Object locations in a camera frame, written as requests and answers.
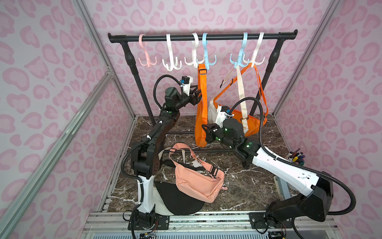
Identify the light blue hook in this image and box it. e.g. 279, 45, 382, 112
197, 33, 217, 71
229, 32, 249, 69

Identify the black clothes rack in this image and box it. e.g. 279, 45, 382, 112
107, 29, 298, 124

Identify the white orange sling bag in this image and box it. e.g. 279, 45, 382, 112
208, 66, 249, 133

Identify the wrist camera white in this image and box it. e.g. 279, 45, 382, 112
181, 76, 194, 96
215, 105, 232, 128

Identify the pink pen cup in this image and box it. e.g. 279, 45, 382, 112
287, 146, 305, 166

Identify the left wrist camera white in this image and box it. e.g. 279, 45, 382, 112
181, 76, 194, 96

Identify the orange bag thin strap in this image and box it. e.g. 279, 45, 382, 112
213, 63, 269, 137

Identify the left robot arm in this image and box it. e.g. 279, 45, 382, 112
131, 87, 202, 229

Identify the cream white sling bag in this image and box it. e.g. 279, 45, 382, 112
153, 181, 185, 216

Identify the pink multi-prong hook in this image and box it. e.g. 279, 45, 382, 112
138, 34, 157, 68

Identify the light blue hook right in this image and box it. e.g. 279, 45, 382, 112
229, 32, 249, 69

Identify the orange sling bag front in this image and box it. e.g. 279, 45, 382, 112
195, 63, 209, 147

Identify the white hook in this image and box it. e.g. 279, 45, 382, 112
244, 32, 265, 67
162, 34, 182, 72
184, 32, 204, 68

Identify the white hook rightmost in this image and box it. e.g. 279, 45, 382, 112
244, 32, 265, 67

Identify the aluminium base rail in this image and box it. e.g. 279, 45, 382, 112
80, 211, 342, 239

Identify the pink sling bag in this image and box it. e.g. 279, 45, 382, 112
173, 150, 227, 203

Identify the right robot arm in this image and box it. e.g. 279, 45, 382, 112
202, 118, 333, 227

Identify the black sling bag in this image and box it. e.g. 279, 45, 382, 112
154, 160, 207, 216

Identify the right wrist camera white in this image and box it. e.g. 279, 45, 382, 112
215, 105, 232, 128

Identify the light blue hook left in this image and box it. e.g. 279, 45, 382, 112
197, 33, 217, 71

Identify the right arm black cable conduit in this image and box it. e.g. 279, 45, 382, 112
228, 97, 357, 216

